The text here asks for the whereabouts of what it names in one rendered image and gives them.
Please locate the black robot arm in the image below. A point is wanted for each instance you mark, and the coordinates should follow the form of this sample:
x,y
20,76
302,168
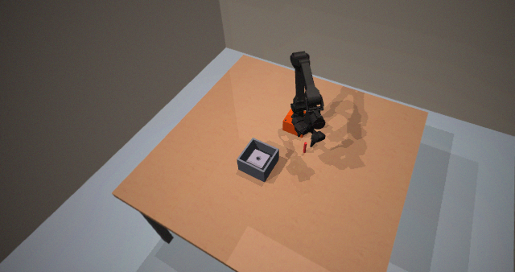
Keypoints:
x,y
305,101

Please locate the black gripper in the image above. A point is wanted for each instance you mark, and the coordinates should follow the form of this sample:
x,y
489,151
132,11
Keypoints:
x,y
316,136

